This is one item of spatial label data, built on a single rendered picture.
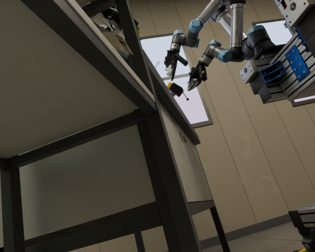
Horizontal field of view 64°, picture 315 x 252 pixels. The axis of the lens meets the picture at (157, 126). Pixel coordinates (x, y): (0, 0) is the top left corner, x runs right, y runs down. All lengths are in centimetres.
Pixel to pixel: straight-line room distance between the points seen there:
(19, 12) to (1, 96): 20
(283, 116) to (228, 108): 72
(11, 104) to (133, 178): 35
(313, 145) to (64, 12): 343
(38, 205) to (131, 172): 31
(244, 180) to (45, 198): 245
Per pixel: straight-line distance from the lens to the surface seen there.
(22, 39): 40
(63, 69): 45
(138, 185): 69
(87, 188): 76
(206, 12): 191
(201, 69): 172
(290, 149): 340
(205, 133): 301
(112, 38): 56
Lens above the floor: 38
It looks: 20 degrees up
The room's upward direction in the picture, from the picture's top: 16 degrees counter-clockwise
